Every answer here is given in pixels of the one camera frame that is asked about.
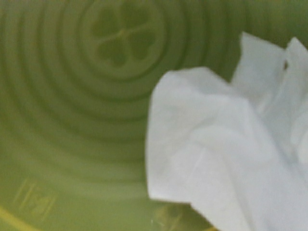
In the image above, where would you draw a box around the white tissue paper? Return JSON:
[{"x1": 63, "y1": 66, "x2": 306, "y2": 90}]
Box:
[{"x1": 145, "y1": 33, "x2": 308, "y2": 231}]

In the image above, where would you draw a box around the yellow-green plastic plate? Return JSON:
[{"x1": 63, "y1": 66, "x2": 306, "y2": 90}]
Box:
[{"x1": 0, "y1": 0, "x2": 308, "y2": 231}]

